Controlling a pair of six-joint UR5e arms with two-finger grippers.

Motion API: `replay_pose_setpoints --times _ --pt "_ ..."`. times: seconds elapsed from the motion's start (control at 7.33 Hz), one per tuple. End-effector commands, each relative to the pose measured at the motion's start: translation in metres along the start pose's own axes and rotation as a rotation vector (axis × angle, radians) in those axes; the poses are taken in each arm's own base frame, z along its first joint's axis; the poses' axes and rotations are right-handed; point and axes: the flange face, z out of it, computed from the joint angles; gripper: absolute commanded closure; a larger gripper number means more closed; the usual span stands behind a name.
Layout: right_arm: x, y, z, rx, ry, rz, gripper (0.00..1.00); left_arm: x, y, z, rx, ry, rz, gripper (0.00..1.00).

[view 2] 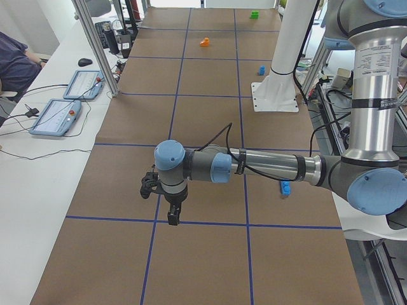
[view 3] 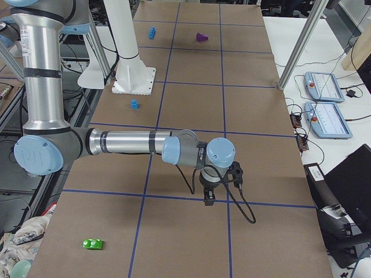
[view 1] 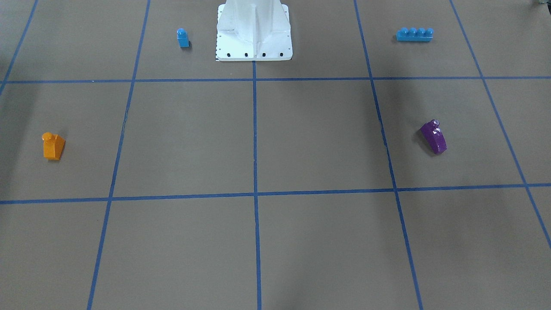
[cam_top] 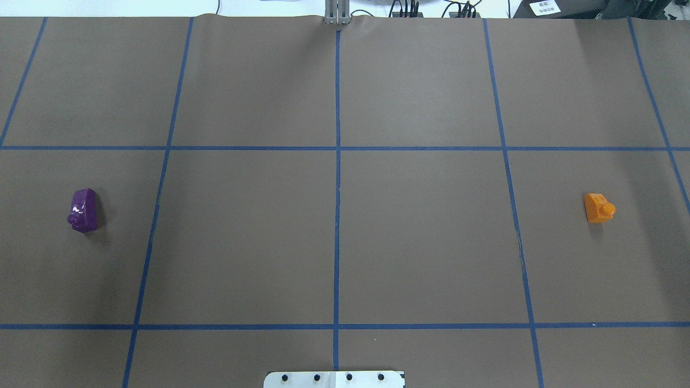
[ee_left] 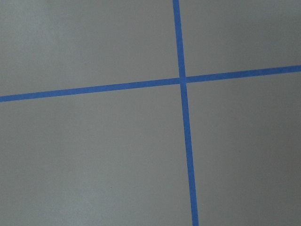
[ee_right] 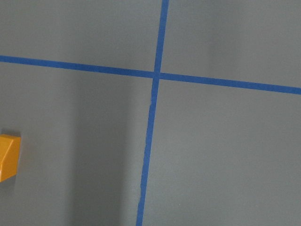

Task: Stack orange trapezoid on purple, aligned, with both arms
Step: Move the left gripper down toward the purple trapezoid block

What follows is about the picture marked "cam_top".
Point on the orange trapezoid block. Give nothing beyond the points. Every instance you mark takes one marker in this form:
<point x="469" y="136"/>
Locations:
<point x="598" y="209"/>

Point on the white pedestal base plate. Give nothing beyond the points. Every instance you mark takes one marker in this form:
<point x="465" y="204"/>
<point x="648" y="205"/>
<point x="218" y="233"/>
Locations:
<point x="366" y="378"/>

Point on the purple trapezoid block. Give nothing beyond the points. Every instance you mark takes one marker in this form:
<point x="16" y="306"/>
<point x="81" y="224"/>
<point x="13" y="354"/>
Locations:
<point x="83" y="213"/>

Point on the aluminium frame post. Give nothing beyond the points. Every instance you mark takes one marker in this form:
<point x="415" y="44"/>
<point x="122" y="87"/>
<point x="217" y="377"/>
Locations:
<point x="337" y="12"/>

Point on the brown paper table mat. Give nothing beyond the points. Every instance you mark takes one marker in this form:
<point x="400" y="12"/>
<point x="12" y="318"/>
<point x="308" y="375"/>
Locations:
<point x="277" y="194"/>

